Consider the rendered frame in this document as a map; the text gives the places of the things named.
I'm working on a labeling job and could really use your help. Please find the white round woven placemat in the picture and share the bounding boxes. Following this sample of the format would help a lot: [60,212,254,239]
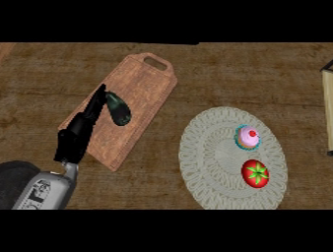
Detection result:
[177,106,290,211]

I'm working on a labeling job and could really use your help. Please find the red tomato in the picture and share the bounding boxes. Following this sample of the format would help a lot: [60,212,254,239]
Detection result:
[239,158,271,189]

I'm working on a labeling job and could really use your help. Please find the pink frosted cupcake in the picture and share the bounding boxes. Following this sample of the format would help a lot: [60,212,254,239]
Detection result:
[233,124,262,152]

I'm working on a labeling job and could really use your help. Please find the dark green eggplant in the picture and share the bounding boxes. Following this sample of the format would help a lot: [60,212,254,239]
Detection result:
[103,91,133,127]

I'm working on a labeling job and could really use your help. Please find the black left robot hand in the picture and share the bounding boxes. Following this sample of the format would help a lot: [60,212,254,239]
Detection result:
[51,84,109,165]

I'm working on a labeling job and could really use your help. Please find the brown wooden cutting board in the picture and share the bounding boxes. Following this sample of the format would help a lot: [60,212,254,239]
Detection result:
[56,52,179,172]

